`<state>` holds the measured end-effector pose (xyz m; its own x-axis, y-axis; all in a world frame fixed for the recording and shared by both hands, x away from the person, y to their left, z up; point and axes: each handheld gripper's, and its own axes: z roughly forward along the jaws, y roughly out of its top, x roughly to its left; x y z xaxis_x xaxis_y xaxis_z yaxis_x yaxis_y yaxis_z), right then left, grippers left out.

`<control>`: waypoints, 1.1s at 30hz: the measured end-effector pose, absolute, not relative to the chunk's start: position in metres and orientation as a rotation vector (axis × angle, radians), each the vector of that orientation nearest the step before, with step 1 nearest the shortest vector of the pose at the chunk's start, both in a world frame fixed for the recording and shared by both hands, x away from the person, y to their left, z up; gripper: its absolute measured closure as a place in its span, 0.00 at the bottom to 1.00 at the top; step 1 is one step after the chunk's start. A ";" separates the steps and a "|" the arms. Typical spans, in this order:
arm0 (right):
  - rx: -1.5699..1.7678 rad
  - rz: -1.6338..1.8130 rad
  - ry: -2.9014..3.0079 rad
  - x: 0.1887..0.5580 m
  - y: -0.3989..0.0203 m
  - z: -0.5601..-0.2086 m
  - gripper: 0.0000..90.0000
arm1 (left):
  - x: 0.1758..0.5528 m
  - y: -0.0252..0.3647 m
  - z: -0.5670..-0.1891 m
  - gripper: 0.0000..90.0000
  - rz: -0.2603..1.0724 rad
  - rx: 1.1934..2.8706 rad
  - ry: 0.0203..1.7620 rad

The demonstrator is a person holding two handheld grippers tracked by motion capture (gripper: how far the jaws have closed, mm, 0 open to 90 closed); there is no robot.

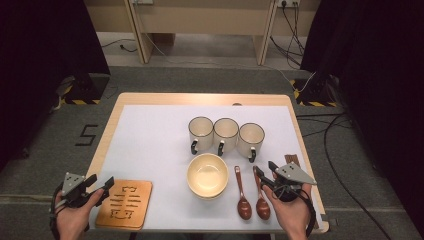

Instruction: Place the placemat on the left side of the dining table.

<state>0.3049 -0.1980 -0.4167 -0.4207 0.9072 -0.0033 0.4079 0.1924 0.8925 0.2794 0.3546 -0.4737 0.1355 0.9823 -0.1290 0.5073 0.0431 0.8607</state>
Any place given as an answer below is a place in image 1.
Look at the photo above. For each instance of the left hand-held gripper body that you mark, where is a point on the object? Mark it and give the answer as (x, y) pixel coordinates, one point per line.
(74, 181)

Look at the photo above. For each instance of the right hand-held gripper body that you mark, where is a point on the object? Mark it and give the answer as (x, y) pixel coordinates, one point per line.
(293, 175)

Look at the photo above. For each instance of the reddish brown wooden spoon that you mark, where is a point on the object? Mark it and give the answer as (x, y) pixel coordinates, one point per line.
(262, 208)
(244, 208)

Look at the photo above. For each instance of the person's left hand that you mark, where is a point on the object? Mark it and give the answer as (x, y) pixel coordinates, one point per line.
(73, 221)

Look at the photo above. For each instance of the person's right hand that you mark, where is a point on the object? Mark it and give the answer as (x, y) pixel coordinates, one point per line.
(291, 216)

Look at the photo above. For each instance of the bundle of brown chopsticks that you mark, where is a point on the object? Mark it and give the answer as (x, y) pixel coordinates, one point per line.
(292, 160)

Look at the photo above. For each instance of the white table mat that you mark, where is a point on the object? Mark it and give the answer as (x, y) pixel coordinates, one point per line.
(156, 140)

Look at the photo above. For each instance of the black stand base striped tape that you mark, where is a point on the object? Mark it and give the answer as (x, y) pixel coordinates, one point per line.
(90, 86)
(315, 91)

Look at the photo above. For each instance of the black curtain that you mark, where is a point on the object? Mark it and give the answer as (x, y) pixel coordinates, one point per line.
(376, 83)
(40, 66)

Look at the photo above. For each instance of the beige wooden desk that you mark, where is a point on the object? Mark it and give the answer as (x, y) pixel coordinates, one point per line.
(200, 20)

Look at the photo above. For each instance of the white wall socket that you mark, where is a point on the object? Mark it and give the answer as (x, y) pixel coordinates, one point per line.
(289, 2)

